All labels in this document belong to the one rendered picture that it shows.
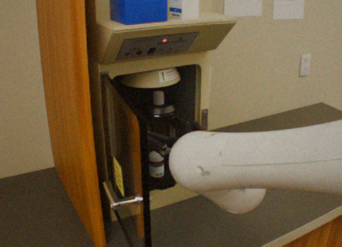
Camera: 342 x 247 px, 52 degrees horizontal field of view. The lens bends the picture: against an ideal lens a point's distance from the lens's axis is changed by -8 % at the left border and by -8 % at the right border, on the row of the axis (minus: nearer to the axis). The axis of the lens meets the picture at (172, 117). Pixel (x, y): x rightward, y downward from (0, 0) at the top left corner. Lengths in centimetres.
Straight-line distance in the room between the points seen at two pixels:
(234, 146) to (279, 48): 129
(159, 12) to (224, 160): 38
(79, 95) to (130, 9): 21
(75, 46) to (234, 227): 66
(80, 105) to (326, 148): 53
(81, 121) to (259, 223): 59
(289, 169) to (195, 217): 64
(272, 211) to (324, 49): 115
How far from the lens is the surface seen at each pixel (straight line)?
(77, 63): 80
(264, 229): 111
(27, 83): 133
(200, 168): 62
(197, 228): 109
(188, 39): 91
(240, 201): 72
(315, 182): 52
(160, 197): 115
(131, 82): 102
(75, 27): 79
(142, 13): 81
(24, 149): 142
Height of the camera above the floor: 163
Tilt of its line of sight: 23 degrees down
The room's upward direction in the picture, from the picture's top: straight up
